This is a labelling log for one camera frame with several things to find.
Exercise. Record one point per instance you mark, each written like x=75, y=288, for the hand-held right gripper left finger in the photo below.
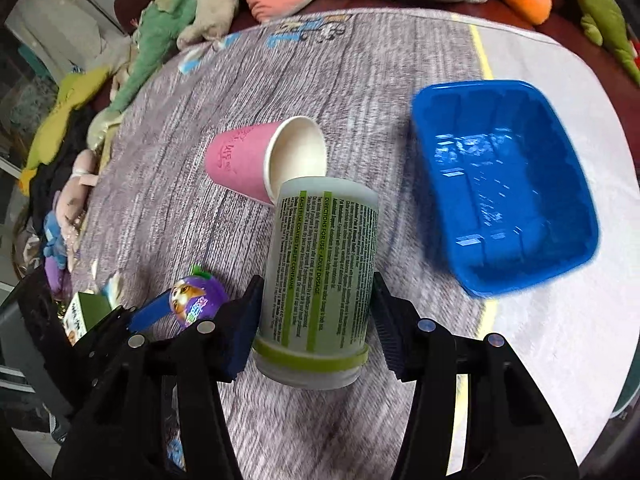
x=235, y=345

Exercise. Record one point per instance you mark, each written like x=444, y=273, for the blue and purple plush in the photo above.
x=55, y=255

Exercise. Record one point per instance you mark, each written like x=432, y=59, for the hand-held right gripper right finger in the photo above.
x=387, y=330

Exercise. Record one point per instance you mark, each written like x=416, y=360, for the white green-labelled bottle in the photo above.
x=320, y=270

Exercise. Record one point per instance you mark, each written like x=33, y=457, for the beige bear plush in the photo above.
x=215, y=5

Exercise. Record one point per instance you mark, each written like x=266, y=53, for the pink paper cup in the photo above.
x=240, y=160

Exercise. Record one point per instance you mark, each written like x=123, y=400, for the yellow plush toy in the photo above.
x=65, y=110

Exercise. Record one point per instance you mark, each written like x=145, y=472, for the green and white carton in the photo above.
x=85, y=315

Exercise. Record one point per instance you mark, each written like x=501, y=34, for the dark red leather sofa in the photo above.
x=560, y=35

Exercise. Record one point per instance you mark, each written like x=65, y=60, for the light green dinosaur plush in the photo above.
x=155, y=25

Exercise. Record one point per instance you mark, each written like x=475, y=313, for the pink bunny plush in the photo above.
x=75, y=190

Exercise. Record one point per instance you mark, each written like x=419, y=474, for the grey printed tablecloth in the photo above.
x=350, y=85

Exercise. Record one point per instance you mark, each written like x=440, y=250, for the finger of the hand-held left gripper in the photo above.
x=150, y=312

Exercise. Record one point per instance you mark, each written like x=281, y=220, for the blue plastic basin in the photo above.
x=500, y=185

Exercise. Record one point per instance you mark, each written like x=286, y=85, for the purple toy egg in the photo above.
x=197, y=300

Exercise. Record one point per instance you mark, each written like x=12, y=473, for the olive green crocodile plush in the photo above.
x=605, y=25

